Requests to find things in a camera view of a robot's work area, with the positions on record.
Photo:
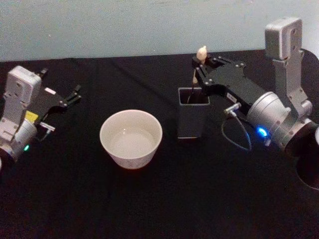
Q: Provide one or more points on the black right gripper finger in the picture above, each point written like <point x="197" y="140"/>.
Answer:
<point x="216" y="60"/>
<point x="205" y="74"/>

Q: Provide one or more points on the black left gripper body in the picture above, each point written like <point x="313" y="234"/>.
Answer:
<point x="51" y="99"/>

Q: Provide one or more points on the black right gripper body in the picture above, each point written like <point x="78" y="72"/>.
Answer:
<point x="231" y="82"/>

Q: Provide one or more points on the dark grey square holder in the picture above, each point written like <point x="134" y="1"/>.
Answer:
<point x="193" y="119"/>

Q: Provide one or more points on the white ceramic bowl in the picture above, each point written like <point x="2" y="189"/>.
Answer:
<point x="130" y="139"/>

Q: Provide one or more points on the black table cloth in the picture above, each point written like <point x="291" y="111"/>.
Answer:
<point x="159" y="204"/>

